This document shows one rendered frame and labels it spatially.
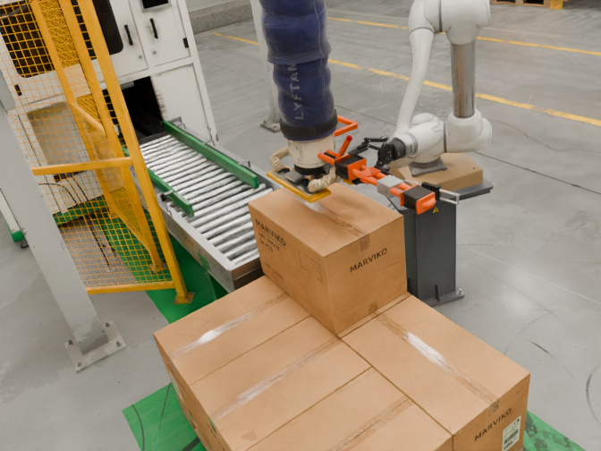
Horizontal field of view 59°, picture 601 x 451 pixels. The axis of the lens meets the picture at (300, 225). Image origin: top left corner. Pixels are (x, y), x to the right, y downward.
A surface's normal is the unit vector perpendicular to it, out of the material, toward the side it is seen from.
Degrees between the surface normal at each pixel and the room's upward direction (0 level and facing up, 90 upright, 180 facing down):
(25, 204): 90
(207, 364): 0
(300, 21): 75
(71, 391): 0
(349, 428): 0
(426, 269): 90
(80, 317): 90
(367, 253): 90
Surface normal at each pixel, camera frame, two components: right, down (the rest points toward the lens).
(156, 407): -0.14, -0.84
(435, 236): 0.24, 0.48
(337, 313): 0.55, 0.36
